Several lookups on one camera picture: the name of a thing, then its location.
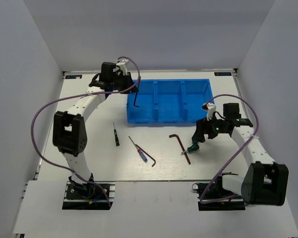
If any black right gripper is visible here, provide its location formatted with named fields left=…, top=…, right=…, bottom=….
left=192, top=113, right=227, bottom=143

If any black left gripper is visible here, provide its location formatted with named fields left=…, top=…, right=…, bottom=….
left=111, top=72, right=140, bottom=94

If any small brown hex key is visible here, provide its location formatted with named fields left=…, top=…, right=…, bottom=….
left=133, top=84, right=140, bottom=108

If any large brown hex key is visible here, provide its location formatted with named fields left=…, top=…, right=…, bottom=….
left=168, top=134, right=192, bottom=165

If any medium brown hex key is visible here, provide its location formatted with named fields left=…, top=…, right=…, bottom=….
left=136, top=144, right=156, bottom=167

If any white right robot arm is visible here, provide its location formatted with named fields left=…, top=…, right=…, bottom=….
left=186, top=103, right=289, bottom=206

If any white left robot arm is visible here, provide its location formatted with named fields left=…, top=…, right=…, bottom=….
left=53, top=57, right=141, bottom=198

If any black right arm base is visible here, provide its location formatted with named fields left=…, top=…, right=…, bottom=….
left=198, top=173, right=245, bottom=211

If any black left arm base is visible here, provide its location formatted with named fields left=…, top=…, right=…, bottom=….
left=62, top=177, right=115, bottom=211

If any green stubby screwdriver upper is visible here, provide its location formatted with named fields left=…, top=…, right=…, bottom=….
left=192, top=138, right=199, bottom=144

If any green stubby screwdriver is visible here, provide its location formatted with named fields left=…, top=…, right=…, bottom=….
left=181, top=144, right=200, bottom=155
left=192, top=138, right=199, bottom=144

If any green stubby screwdriver lower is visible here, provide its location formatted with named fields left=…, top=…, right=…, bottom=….
left=181, top=144, right=200, bottom=155

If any blue three-compartment plastic bin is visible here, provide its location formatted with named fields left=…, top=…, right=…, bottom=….
left=126, top=79, right=213, bottom=124

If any black green precision screwdriver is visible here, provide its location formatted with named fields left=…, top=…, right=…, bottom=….
left=113, top=123, right=120, bottom=146

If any right corner label sticker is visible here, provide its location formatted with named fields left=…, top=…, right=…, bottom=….
left=214, top=72, right=232, bottom=76

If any corner label sticker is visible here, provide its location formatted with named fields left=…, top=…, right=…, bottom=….
left=214, top=72, right=232, bottom=76
left=65, top=75, right=82, bottom=79

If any left corner label sticker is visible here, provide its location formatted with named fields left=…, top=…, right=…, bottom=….
left=65, top=75, right=82, bottom=79

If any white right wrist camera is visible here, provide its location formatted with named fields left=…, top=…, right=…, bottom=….
left=202, top=103, right=216, bottom=121

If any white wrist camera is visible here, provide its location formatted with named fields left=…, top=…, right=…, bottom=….
left=116, top=58, right=129, bottom=75
left=202, top=103, right=216, bottom=121

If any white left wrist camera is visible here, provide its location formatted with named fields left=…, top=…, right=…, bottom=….
left=116, top=58, right=129, bottom=75

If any red blue handled screwdriver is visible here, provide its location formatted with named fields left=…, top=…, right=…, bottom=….
left=128, top=136, right=148, bottom=163

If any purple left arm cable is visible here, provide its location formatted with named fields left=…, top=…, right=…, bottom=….
left=31, top=56, right=142, bottom=208

